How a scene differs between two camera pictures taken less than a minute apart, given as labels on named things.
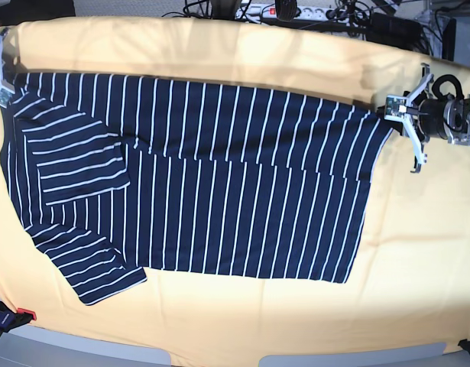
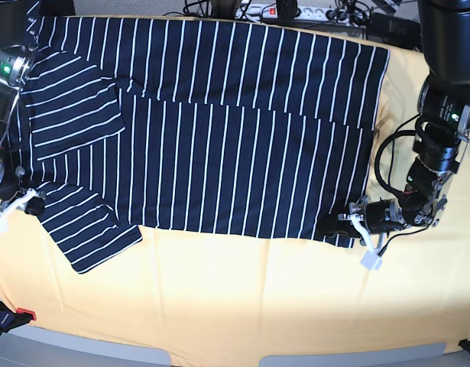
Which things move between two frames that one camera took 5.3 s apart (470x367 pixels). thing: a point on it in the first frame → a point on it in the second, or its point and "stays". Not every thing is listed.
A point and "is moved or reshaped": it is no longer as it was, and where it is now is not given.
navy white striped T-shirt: (115, 177) is moved or reshaped
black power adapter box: (395, 30) stays
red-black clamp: (3, 318) stays
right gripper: (432, 123) → (381, 215)
